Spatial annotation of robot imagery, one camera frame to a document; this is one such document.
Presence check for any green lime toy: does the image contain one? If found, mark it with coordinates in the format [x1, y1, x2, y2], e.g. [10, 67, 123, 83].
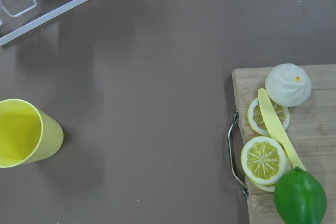
[274, 167, 327, 224]

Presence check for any lower lemon slice toy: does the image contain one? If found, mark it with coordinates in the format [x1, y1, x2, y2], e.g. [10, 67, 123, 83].
[240, 136, 289, 186]

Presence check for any lemon slice toy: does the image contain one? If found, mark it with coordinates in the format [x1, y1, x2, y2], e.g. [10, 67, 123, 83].
[250, 162, 292, 193]
[247, 98, 290, 137]
[240, 136, 289, 186]

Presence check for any white steamed bun toy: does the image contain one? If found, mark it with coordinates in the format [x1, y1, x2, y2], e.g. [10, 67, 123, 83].
[265, 63, 312, 107]

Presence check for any yellow plastic cup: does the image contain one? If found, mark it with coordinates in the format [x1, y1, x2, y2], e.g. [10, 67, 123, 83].
[1, 99, 64, 168]

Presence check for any upper lemon slice toy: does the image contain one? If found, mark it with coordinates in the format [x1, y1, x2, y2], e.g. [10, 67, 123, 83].
[247, 98, 290, 137]

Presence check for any bottom lemon slice toy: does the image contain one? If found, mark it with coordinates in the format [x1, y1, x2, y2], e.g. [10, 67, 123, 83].
[250, 162, 292, 193]

